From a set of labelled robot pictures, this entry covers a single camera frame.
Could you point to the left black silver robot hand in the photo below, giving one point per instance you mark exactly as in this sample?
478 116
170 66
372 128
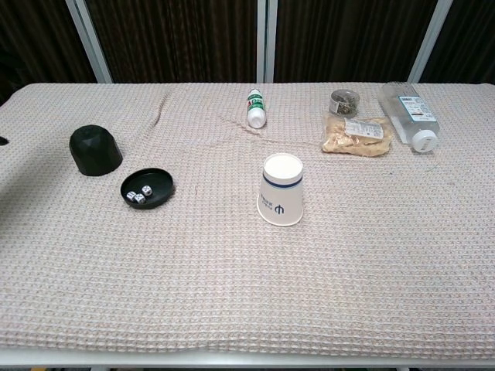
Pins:
3 141

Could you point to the black round jar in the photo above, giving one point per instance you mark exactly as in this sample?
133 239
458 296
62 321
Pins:
94 150

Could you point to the black round tray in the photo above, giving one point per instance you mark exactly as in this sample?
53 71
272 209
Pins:
158 181

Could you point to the white paper cup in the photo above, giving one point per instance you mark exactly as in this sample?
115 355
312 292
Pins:
281 193

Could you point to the white die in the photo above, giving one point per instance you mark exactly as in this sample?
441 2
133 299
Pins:
140 198
146 190
130 196

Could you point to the small white green-label bottle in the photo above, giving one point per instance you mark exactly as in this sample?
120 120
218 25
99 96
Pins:
256 108

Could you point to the beige waffle tablecloth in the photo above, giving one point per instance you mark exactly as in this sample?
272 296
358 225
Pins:
232 270

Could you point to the clear bag of beige snacks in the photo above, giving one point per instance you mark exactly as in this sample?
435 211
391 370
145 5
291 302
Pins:
356 137

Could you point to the clear plastic bottle white cap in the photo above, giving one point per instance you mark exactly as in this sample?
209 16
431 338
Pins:
410 116

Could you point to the grey metal partition post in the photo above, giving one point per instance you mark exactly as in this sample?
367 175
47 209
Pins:
266 38
432 38
89 42

